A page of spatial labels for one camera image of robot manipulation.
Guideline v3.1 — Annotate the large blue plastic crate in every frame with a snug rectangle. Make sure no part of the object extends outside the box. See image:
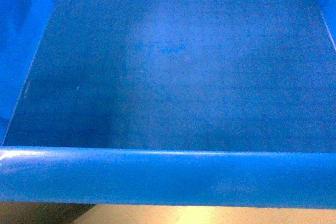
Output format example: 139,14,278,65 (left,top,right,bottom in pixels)
1,0,335,209

